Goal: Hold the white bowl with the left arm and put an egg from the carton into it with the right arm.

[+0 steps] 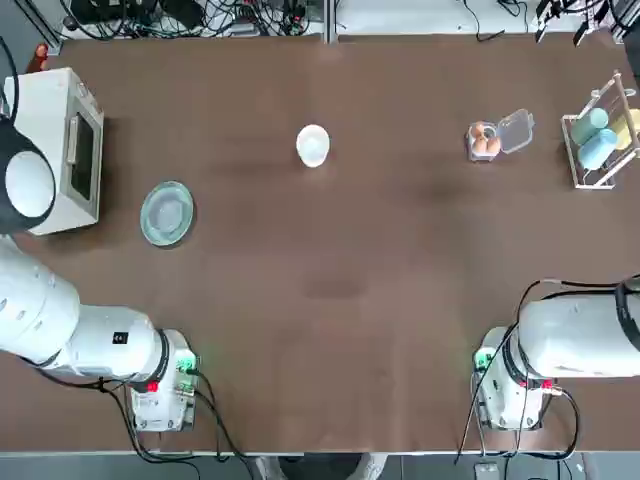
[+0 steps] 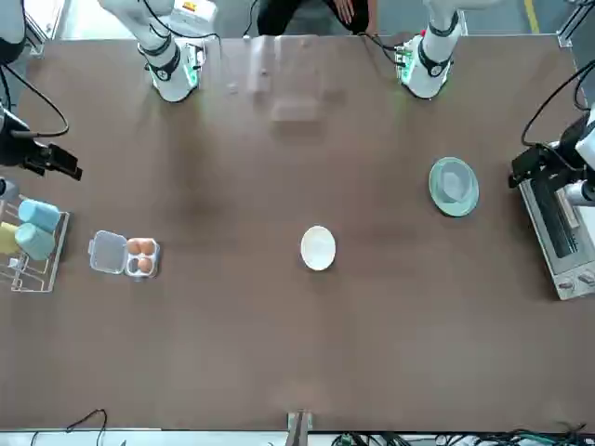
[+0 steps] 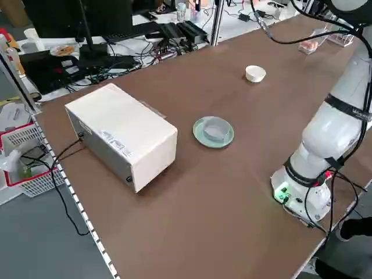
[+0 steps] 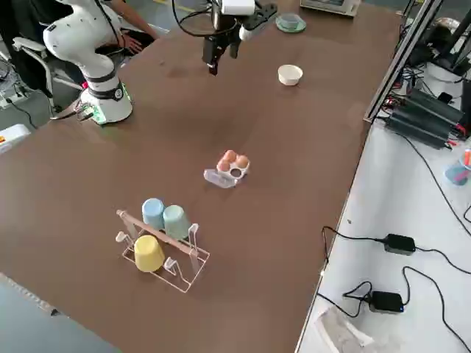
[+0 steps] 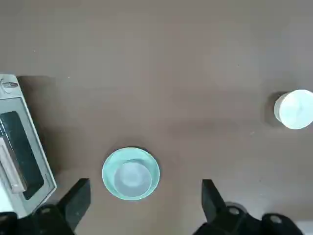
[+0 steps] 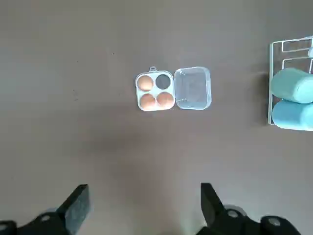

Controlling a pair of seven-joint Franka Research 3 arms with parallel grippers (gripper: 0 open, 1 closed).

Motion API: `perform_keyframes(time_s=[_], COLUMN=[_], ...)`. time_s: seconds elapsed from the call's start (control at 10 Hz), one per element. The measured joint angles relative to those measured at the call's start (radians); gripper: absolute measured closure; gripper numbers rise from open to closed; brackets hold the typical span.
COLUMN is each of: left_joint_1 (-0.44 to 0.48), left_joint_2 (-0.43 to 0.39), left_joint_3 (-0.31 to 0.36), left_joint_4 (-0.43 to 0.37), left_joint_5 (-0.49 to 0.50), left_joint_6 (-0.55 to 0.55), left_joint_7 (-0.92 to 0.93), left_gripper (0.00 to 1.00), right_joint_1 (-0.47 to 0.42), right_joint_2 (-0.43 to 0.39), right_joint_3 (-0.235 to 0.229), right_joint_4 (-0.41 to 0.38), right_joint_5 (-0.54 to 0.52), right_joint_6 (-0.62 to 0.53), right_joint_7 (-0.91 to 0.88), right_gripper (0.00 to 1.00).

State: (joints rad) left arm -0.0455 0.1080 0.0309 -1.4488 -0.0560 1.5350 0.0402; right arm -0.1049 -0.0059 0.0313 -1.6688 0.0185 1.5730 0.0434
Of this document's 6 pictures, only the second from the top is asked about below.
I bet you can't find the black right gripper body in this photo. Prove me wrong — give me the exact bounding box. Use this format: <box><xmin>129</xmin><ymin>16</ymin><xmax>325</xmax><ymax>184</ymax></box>
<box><xmin>0</xmin><ymin>127</ymin><xmax>52</xmax><ymax>177</ymax></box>

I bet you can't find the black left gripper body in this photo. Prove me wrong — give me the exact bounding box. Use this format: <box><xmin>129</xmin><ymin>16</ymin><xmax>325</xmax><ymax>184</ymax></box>
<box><xmin>541</xmin><ymin>138</ymin><xmax>585</xmax><ymax>187</ymax></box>

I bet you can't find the white bowl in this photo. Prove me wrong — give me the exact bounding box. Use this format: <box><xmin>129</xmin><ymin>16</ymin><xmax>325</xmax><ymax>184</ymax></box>
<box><xmin>299</xmin><ymin>225</ymin><xmax>337</xmax><ymax>272</ymax></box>

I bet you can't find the grey bowl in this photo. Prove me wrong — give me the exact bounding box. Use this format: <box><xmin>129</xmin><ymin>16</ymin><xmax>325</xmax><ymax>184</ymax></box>
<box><xmin>439</xmin><ymin>160</ymin><xmax>473</xmax><ymax>203</ymax></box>

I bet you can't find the clear plastic egg carton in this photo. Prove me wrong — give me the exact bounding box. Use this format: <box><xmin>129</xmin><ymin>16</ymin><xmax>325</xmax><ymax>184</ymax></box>
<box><xmin>88</xmin><ymin>230</ymin><xmax>162</xmax><ymax>282</ymax></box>

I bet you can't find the light blue cup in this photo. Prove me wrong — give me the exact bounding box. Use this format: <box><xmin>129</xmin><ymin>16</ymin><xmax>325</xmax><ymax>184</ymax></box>
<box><xmin>18</xmin><ymin>199</ymin><xmax>61</xmax><ymax>233</ymax></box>
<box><xmin>14</xmin><ymin>222</ymin><xmax>56</xmax><ymax>261</ymax></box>

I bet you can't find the cream toaster oven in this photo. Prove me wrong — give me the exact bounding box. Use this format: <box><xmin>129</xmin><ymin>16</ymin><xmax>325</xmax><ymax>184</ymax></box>
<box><xmin>518</xmin><ymin>178</ymin><xmax>595</xmax><ymax>301</ymax></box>

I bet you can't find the pale green plate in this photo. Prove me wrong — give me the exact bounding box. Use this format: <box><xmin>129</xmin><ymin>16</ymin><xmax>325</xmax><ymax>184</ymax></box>
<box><xmin>428</xmin><ymin>156</ymin><xmax>480</xmax><ymax>218</ymax></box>

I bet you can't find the yellow cup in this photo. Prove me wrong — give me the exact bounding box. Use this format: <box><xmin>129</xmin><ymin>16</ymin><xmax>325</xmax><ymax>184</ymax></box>
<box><xmin>0</xmin><ymin>221</ymin><xmax>22</xmax><ymax>256</ymax></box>

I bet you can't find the person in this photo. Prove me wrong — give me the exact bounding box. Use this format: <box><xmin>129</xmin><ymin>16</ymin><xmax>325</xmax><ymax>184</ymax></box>
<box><xmin>257</xmin><ymin>0</ymin><xmax>380</xmax><ymax>37</ymax></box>

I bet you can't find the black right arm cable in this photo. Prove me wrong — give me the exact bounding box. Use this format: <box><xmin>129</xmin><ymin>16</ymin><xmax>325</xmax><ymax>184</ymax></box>
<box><xmin>0</xmin><ymin>64</ymin><xmax>70</xmax><ymax>138</ymax></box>

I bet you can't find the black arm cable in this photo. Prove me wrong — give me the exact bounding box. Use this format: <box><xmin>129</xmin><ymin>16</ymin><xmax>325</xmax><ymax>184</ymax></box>
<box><xmin>0</xmin><ymin>64</ymin><xmax>70</xmax><ymax>138</ymax></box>
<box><xmin>521</xmin><ymin>59</ymin><xmax>595</xmax><ymax>146</ymax></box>

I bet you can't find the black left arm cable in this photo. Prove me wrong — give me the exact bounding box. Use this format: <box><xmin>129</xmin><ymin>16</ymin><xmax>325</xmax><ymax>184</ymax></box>
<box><xmin>521</xmin><ymin>59</ymin><xmax>595</xmax><ymax>146</ymax></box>

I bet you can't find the white wire dish rack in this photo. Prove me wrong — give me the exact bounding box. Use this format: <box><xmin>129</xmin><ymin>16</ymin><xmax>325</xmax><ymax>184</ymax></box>
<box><xmin>0</xmin><ymin>194</ymin><xmax>71</xmax><ymax>294</ymax></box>

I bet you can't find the aluminium frame corner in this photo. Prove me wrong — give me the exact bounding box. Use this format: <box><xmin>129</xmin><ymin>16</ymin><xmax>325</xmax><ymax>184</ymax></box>
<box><xmin>556</xmin><ymin>0</ymin><xmax>595</xmax><ymax>47</ymax></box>

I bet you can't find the loose black cable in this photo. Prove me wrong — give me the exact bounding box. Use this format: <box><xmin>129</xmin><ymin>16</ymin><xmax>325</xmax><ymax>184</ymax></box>
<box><xmin>30</xmin><ymin>408</ymin><xmax>109</xmax><ymax>446</ymax></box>

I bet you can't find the tangle of black cables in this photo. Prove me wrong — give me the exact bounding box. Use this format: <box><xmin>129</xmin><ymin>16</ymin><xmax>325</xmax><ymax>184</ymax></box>
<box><xmin>334</xmin><ymin>420</ymin><xmax>589</xmax><ymax>446</ymax></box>

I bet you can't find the aluminium profile post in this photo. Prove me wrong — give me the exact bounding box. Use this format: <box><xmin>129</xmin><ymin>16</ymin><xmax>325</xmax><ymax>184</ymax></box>
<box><xmin>286</xmin><ymin>410</ymin><xmax>313</xmax><ymax>446</ymax></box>

